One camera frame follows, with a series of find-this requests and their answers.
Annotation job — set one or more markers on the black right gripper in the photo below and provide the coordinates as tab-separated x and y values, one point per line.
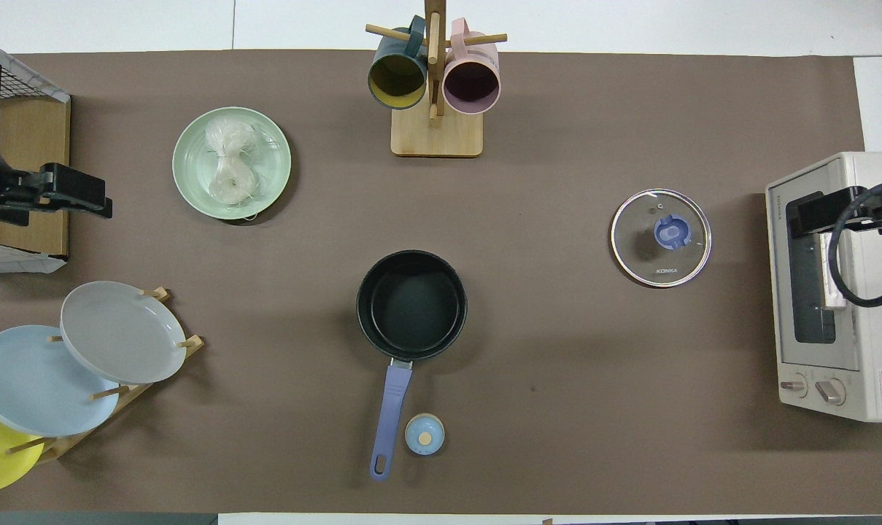
820	213

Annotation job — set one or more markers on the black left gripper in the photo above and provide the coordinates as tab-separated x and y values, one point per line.
68	186

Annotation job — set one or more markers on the glass lid with blue knob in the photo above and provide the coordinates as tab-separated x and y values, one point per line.
661	237

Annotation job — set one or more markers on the white vermicelli bundle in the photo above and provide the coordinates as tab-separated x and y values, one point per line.
229	171

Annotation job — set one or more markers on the light green plate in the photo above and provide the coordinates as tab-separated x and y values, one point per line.
192	175

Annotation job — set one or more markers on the grey plate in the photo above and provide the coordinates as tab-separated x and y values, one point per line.
120	332

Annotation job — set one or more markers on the light blue plate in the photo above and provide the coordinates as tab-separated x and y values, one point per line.
32	383

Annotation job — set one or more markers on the wooden plate rack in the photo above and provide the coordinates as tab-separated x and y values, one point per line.
143	391

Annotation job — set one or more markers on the cream toaster oven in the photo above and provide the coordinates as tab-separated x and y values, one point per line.
867	350

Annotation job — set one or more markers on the marbled white cloth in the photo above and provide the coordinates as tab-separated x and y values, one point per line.
25	71

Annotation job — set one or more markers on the brown table mat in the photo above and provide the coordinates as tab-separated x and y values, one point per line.
594	364

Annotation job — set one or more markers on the dark teal mug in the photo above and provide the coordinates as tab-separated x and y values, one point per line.
397	76

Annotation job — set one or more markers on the wooden mug tree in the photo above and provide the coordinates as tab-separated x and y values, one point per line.
437	135

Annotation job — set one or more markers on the pink mug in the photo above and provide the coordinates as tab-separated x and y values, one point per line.
472	84

